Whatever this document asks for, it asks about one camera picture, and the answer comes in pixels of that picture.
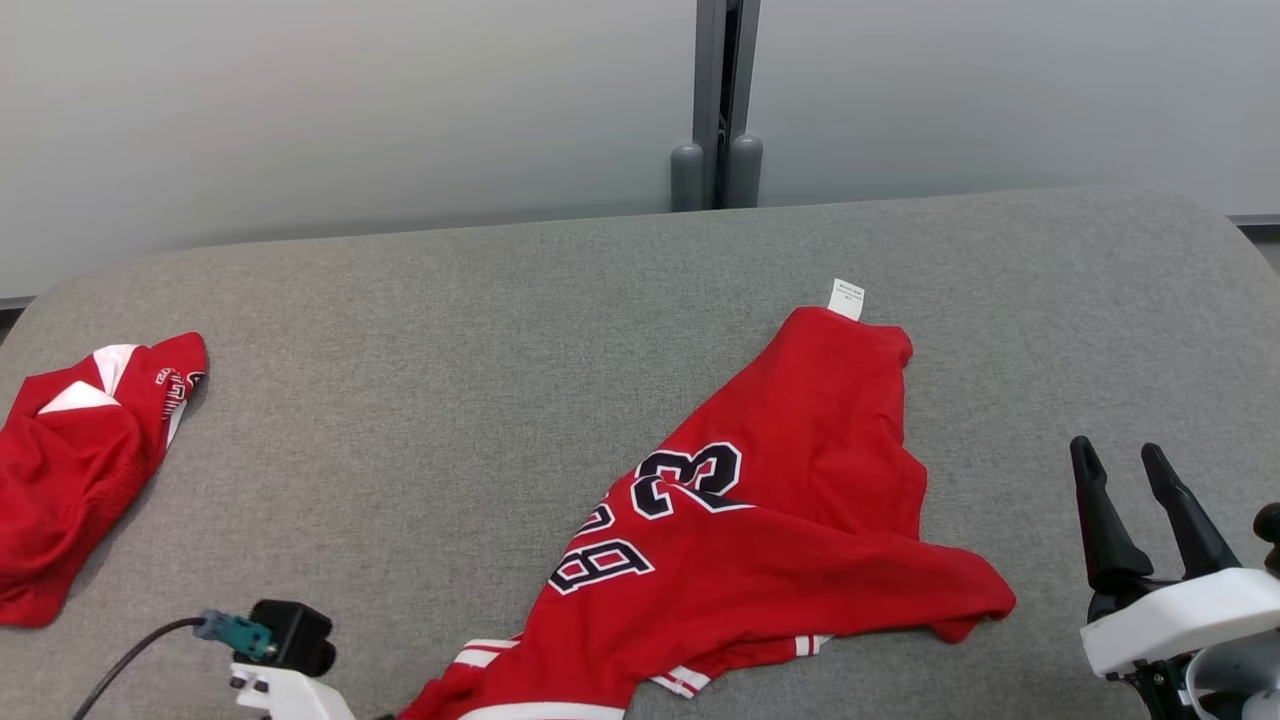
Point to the white left camera bracket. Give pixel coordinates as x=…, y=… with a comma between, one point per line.
x=295, y=695

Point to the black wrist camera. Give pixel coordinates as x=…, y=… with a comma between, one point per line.
x=295, y=635
x=1270, y=530

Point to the grey partition joint post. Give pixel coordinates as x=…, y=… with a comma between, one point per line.
x=712, y=70

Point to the white right camera bracket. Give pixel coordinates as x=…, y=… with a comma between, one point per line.
x=1180, y=615

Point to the white camera bracket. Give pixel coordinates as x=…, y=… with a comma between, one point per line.
x=1180, y=615
x=295, y=695

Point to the red basketball shorts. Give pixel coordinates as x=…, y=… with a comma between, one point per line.
x=70, y=480

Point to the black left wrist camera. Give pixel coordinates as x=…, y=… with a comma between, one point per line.
x=295, y=635

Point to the grey rounded post foot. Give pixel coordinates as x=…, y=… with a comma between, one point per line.
x=745, y=175
x=687, y=180

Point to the red basketball jersey top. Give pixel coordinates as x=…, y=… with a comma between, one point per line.
x=780, y=520

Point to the grey partition bottom rail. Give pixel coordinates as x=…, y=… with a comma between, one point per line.
x=15, y=303
x=1255, y=220

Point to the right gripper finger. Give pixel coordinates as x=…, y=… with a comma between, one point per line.
x=1190, y=525
x=1105, y=530

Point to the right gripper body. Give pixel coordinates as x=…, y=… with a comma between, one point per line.
x=1230, y=680

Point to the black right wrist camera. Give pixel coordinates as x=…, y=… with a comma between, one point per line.
x=1270, y=530

